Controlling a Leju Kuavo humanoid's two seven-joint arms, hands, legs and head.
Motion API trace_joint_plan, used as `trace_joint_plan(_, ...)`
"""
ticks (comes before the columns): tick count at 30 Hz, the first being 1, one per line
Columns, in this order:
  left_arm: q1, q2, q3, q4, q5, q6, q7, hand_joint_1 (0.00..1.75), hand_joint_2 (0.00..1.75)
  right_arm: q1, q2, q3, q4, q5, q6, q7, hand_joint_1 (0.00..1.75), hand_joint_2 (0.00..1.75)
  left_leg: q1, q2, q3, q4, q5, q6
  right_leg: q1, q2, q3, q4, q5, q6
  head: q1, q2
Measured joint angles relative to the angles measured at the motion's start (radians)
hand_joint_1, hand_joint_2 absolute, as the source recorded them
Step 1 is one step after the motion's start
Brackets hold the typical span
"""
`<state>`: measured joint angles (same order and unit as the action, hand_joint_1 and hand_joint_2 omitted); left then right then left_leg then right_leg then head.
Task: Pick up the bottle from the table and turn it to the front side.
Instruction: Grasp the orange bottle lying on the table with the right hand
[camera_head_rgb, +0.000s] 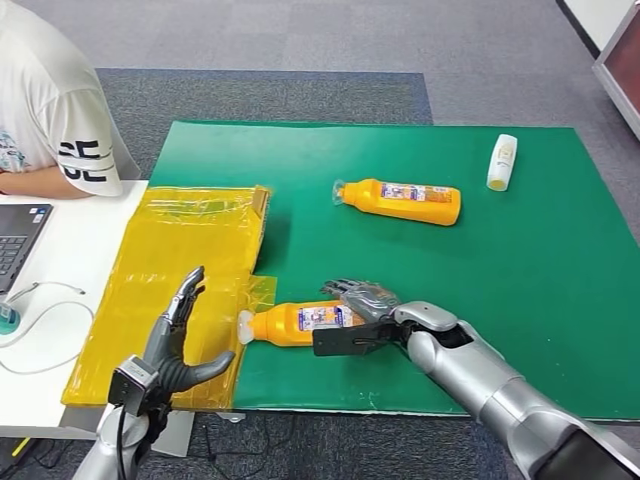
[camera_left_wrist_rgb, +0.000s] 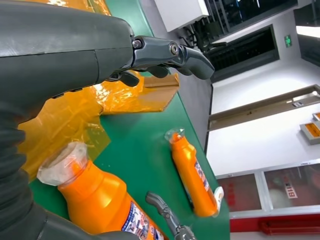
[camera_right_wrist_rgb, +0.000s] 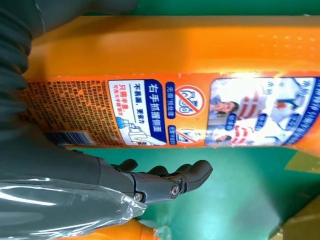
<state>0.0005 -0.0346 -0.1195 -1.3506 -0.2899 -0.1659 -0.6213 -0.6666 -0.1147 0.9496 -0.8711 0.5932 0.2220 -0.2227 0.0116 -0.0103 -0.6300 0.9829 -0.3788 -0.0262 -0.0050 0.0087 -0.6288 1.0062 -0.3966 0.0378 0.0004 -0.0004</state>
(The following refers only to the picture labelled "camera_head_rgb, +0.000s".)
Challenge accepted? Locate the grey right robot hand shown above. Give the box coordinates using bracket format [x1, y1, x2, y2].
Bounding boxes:
[312, 278, 404, 359]

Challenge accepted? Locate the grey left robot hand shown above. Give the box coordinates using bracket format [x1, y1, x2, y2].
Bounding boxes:
[142, 266, 236, 395]

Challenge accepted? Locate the orange bottle with green label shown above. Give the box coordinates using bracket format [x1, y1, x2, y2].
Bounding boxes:
[236, 299, 368, 348]

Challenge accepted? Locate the orange bottle with clear cap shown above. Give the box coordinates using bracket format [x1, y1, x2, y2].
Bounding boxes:
[332, 177, 462, 228]

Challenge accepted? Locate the small white bottle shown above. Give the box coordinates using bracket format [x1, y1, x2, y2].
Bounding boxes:
[486, 133, 518, 193]

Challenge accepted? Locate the yellow taped cardboard sheet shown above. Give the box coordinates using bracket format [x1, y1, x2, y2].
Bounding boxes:
[60, 185, 278, 411]

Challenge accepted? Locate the white desk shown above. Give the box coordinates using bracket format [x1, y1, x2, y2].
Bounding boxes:
[0, 178, 196, 458]

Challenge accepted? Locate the green table mat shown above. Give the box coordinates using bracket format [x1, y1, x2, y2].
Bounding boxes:
[149, 120, 640, 422]

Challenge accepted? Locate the teal round object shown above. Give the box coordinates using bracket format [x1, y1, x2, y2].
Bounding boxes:
[0, 303, 21, 336]

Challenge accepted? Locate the grey laptop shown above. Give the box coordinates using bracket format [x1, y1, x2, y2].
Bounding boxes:
[0, 203, 54, 296]

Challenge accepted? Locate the person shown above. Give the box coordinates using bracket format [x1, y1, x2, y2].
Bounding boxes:
[0, 0, 125, 200]

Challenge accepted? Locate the white cabinet with brown panel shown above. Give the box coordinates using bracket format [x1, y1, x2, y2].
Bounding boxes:
[592, 3, 640, 142]

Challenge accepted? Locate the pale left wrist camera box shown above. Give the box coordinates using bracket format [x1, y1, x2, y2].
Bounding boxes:
[107, 355, 160, 417]

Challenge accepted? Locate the thin white cable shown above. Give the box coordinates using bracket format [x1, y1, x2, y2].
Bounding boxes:
[5, 281, 87, 313]
[0, 301, 96, 377]

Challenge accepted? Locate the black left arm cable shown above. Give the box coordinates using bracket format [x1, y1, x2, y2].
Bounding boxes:
[115, 405, 129, 480]

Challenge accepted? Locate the black floor cable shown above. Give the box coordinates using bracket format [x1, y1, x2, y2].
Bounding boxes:
[197, 413, 301, 480]

